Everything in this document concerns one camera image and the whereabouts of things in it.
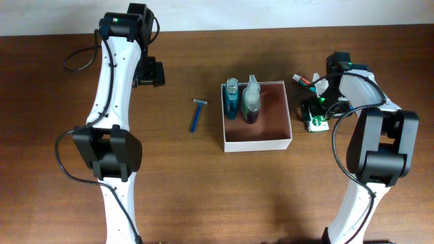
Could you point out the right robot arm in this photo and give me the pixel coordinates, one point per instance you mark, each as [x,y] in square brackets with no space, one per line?
[380,150]

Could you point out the blue disposable razor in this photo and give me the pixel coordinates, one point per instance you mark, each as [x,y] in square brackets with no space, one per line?
[197,114]

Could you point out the purple foaming soap pump bottle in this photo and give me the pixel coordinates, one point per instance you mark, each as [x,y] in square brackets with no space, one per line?
[250,103]

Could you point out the green Dettol soap box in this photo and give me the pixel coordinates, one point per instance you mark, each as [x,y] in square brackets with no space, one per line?
[317,123]

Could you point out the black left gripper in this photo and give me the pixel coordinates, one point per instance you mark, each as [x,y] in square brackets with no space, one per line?
[152,75]

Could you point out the teal Listerine mouthwash bottle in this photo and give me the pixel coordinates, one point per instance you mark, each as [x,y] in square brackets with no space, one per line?
[231,98]

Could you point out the green Colgate toothpaste tube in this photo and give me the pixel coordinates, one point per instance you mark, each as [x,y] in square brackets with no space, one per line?
[304,82]

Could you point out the pink open cardboard box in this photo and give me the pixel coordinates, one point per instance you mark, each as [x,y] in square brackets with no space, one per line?
[271,131]

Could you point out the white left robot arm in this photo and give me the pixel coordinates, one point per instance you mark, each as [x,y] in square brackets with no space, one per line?
[105,143]

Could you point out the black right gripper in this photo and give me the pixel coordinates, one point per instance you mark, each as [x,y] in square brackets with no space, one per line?
[308,109]

